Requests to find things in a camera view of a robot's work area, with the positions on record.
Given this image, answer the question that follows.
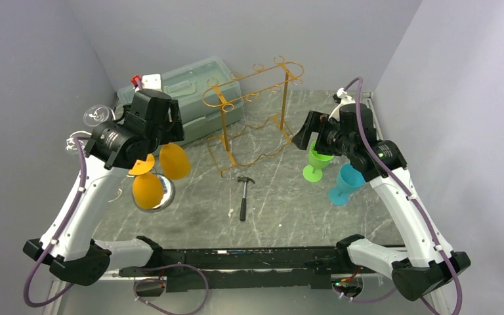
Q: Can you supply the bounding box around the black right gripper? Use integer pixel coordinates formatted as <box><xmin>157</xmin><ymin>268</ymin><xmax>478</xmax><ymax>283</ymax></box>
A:
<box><xmin>291</xmin><ymin>110</ymin><xmax>355</xmax><ymax>157</ymax></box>

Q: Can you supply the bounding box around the green wine glass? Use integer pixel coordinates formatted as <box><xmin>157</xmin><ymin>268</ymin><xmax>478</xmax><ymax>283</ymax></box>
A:
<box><xmin>303</xmin><ymin>141</ymin><xmax>333</xmax><ymax>182</ymax></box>

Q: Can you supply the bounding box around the orange wine glass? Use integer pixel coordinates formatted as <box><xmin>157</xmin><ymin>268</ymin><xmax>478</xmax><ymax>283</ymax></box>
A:
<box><xmin>128</xmin><ymin>143</ymin><xmax>192</xmax><ymax>180</ymax></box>
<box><xmin>132</xmin><ymin>172</ymin><xmax>165</xmax><ymax>210</ymax></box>

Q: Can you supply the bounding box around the clear glass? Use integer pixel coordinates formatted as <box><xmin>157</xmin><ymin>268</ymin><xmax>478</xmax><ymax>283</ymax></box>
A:
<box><xmin>83</xmin><ymin>105</ymin><xmax>116</xmax><ymax>127</ymax></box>

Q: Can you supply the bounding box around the blue wine glass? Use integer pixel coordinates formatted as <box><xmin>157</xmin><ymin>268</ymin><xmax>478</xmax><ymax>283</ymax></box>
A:
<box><xmin>328</xmin><ymin>163</ymin><xmax>365</xmax><ymax>206</ymax></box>

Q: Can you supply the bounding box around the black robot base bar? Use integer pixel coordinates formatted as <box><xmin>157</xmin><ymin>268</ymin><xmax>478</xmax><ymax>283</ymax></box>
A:
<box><xmin>119</xmin><ymin>246</ymin><xmax>362</xmax><ymax>293</ymax></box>

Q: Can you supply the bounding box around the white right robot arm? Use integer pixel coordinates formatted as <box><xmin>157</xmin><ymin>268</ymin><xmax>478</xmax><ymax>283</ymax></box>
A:
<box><xmin>292</xmin><ymin>104</ymin><xmax>471</xmax><ymax>301</ymax></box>

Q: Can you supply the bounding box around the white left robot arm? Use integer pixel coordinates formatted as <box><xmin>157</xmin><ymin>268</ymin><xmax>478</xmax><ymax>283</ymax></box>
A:
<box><xmin>23</xmin><ymin>89</ymin><xmax>184</xmax><ymax>286</ymax></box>

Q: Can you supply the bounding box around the chrome tree glass rack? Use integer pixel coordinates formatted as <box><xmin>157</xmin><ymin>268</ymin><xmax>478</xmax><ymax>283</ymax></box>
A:
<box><xmin>127</xmin><ymin>158</ymin><xmax>175</xmax><ymax>212</ymax></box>

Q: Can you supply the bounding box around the clear plastic storage box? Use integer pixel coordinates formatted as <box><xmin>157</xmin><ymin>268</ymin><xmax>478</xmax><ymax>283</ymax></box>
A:
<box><xmin>117</xmin><ymin>55</ymin><xmax>243</xmax><ymax>146</ymax></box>

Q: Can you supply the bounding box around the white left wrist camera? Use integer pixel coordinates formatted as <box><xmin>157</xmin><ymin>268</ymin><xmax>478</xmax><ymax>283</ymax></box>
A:
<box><xmin>131</xmin><ymin>73</ymin><xmax>163</xmax><ymax>92</ymax></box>

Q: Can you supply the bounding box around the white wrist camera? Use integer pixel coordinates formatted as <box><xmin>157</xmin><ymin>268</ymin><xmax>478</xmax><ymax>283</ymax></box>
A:
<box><xmin>330</xmin><ymin>87</ymin><xmax>356</xmax><ymax>121</ymax></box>
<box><xmin>131</xmin><ymin>73</ymin><xmax>163</xmax><ymax>92</ymax></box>

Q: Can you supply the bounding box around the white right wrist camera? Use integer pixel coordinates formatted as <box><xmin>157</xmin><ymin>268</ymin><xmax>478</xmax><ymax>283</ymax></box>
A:
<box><xmin>330</xmin><ymin>87</ymin><xmax>356</xmax><ymax>121</ymax></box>

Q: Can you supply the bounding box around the gold wire glass rack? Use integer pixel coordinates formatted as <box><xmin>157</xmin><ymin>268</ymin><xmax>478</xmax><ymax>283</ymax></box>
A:
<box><xmin>201</xmin><ymin>56</ymin><xmax>305</xmax><ymax>177</ymax></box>

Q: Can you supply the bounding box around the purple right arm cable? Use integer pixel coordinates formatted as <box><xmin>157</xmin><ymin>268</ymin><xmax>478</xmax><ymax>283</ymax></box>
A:
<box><xmin>343</xmin><ymin>77</ymin><xmax>464</xmax><ymax>315</ymax></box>

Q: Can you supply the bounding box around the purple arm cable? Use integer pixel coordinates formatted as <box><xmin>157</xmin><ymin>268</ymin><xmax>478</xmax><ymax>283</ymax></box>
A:
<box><xmin>22</xmin><ymin>136</ymin><xmax>92</xmax><ymax>308</ymax></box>
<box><xmin>343</xmin><ymin>77</ymin><xmax>464</xmax><ymax>315</ymax></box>

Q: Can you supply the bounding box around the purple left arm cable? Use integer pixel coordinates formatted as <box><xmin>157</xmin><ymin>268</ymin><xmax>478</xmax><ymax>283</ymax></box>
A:
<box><xmin>22</xmin><ymin>136</ymin><xmax>92</xmax><ymax>308</ymax></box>

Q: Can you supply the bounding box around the black handled hammer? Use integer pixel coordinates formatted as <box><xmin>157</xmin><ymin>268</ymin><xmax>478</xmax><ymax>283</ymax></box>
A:
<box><xmin>237</xmin><ymin>176</ymin><xmax>255</xmax><ymax>222</ymax></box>

